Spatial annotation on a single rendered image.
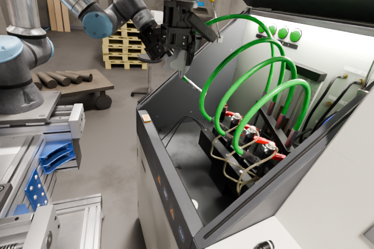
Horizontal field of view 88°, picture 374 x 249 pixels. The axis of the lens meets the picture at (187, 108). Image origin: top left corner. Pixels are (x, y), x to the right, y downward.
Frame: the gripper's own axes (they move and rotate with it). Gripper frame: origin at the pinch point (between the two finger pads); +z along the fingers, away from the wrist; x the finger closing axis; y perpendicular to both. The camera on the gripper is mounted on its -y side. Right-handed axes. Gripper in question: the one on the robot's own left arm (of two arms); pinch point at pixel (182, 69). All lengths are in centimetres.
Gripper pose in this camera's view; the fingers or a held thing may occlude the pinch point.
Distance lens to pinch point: 74.4
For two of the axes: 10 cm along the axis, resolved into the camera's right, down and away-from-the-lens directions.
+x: -1.6, 2.6, -9.5
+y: -8.1, 5.1, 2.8
